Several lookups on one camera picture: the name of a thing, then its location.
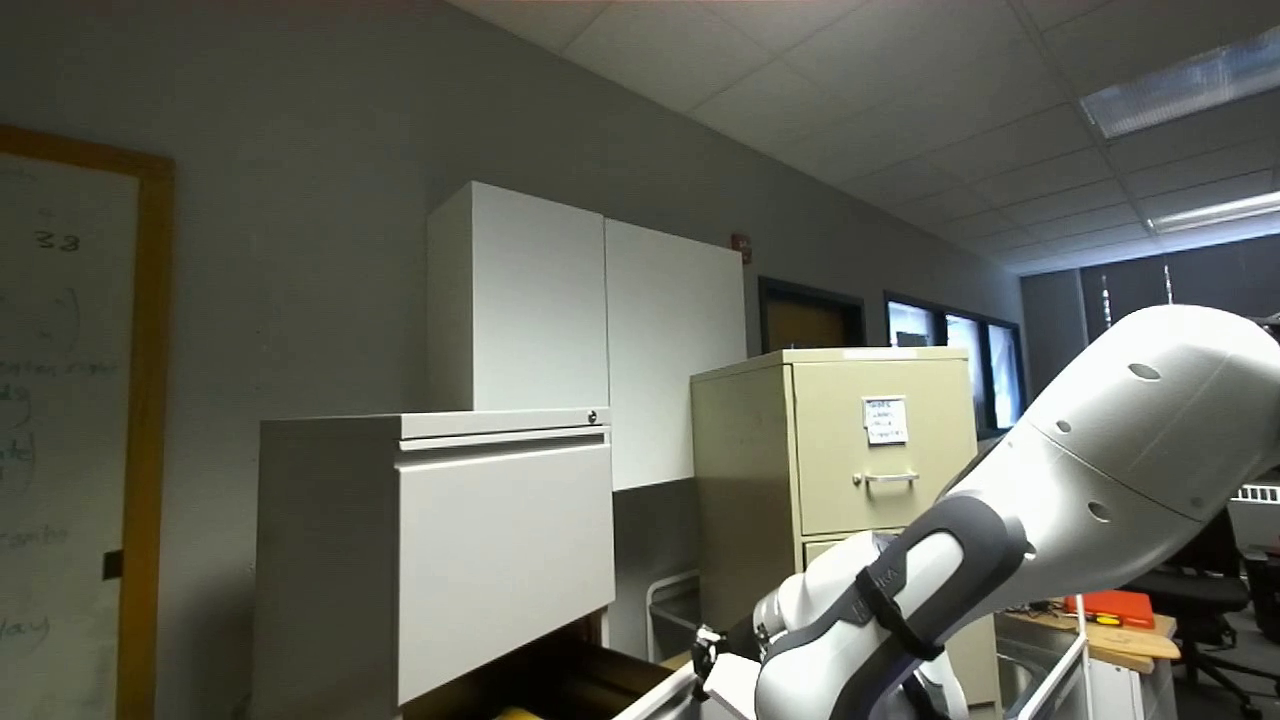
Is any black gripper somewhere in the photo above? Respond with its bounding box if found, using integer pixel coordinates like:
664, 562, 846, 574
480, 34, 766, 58
687, 624, 732, 688

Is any white flip-door cabinet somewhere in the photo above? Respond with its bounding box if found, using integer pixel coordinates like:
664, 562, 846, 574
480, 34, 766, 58
253, 409, 620, 720

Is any beige metal filing cabinet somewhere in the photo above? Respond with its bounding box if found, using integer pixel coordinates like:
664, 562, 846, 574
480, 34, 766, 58
687, 344, 1004, 710

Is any white paper note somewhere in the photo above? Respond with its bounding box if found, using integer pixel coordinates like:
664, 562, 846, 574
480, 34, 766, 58
860, 393, 911, 446

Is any small dark framed window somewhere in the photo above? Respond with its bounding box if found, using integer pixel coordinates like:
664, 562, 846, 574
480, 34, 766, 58
886, 296, 935, 351

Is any tall dark framed window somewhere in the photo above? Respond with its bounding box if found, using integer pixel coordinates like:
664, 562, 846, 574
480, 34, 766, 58
940, 309, 993, 440
986, 317, 1027, 431

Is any orange red tool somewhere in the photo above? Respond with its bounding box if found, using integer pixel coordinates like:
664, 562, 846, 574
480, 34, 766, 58
1072, 588, 1159, 631

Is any wooden work table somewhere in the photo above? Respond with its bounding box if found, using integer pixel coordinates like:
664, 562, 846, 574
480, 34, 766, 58
996, 603, 1183, 675

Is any black office chair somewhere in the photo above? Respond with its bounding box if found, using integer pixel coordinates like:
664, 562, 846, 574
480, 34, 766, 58
1139, 502, 1280, 688

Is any wood framed whiteboard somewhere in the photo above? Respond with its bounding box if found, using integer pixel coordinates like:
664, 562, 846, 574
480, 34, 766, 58
0, 123, 179, 720

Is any narrow ceiling light strip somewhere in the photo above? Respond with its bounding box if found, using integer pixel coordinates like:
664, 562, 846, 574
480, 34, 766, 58
1139, 188, 1280, 235

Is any large ceiling light panel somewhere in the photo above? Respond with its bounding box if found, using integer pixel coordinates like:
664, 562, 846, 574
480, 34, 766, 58
1078, 22, 1280, 141

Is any metal filing drawer handle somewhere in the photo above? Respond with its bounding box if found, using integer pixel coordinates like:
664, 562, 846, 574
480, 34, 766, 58
852, 463, 923, 502

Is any dark doorway frame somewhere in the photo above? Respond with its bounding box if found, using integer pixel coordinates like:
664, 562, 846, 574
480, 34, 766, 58
758, 276, 874, 355

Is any white metal frame stand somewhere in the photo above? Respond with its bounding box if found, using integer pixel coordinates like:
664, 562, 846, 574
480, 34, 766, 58
1016, 592, 1092, 720

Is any tall white wall cabinet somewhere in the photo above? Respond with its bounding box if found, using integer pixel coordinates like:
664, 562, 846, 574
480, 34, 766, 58
429, 181, 751, 496

